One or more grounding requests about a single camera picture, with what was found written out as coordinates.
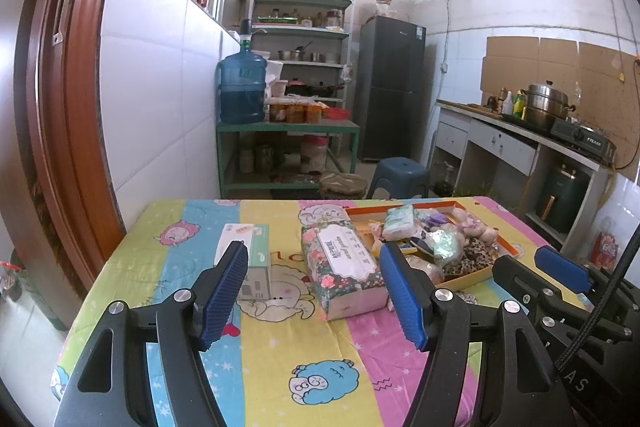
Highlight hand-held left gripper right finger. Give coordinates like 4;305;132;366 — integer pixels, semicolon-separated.
378;243;573;427

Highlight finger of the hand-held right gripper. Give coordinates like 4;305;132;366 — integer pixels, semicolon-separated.
492;255;566;309
534;246;626;308

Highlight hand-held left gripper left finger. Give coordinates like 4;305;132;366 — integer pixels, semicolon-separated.
52;241;249;427

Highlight orange-rimmed cardboard box tray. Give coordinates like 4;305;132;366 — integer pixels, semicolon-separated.
345;201;523;290

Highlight white green mask box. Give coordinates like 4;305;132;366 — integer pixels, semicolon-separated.
215;223;273;303

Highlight white packet with purple print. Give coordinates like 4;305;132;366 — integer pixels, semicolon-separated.
407;232;446;284

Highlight beige plush doll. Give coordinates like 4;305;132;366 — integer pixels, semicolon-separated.
462;212;485;239
477;226;502;249

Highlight leopard print scrunchie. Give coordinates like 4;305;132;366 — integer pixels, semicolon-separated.
445;239;494;278

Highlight green item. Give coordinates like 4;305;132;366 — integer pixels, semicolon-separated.
432;231;463;269

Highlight dark floral tissue pack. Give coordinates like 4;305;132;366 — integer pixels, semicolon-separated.
300;222;391;320

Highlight white printed tissue packet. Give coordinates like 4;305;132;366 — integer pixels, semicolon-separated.
382;205;418;240

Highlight red printed bag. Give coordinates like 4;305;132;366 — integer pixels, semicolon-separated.
592;229;621;270

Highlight dark green air fryer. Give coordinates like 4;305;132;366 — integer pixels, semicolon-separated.
535;162;591;233

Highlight green leafy plant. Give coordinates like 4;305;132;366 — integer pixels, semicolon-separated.
455;179;501;198

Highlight black gas stove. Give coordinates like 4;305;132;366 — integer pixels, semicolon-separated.
550;117;618;165

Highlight blue plastic stool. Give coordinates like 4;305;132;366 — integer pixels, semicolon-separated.
370;157;431;200

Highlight woven round cushion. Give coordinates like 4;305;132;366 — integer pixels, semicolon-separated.
319;172;370;200

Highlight grey kitchen counter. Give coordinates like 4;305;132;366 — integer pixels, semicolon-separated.
430;99;613;233

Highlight steel steamer pot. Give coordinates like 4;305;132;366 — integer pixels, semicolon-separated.
522;82;576;130

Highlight white jar with red lid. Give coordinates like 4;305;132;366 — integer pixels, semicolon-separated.
300;134;328;170

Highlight green metal table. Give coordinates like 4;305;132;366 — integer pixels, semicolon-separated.
216;119;361;198

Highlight dark grey refrigerator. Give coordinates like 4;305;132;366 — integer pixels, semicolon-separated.
356;16;427;162

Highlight blue water jug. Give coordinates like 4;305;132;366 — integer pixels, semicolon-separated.
218;49;268;124

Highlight black wok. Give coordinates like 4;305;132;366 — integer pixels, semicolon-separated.
290;82;346;98

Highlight white shelf rack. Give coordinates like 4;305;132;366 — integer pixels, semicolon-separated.
250;0;356;108

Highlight metal door latch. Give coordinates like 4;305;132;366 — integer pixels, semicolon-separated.
52;0;76;45

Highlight black braided cable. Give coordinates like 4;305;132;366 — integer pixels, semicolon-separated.
552;222;640;373

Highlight yellow gas hose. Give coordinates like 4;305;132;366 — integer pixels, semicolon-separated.
605;147;640;210

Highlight cardboard wall sheet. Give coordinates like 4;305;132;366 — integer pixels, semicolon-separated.
480;36;640;142

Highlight brown wooden door frame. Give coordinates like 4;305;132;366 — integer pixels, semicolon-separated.
12;0;136;268

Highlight white wall cable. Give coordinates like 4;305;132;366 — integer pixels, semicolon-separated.
440;0;458;72

